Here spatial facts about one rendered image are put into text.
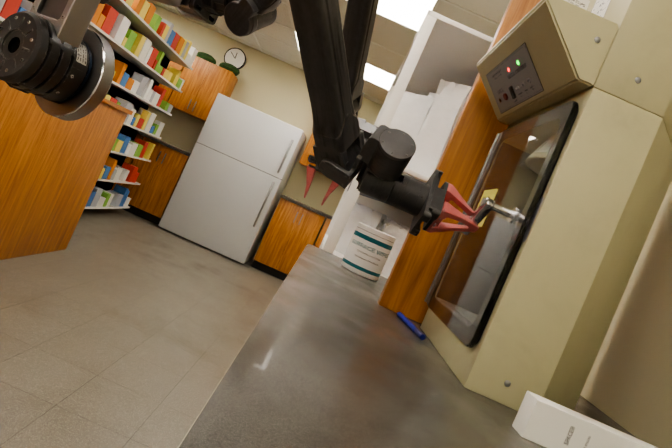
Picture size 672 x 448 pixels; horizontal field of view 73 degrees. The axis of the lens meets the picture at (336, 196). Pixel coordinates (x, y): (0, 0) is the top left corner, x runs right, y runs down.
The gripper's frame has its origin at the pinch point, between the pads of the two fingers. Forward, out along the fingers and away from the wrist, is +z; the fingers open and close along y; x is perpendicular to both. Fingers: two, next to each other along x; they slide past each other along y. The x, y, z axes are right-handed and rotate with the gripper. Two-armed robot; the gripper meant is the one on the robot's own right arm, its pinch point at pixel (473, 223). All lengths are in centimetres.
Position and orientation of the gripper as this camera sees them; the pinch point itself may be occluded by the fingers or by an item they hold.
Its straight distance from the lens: 78.2
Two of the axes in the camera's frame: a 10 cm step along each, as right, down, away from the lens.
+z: 9.1, 4.1, -0.1
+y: 3.3, -7.2, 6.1
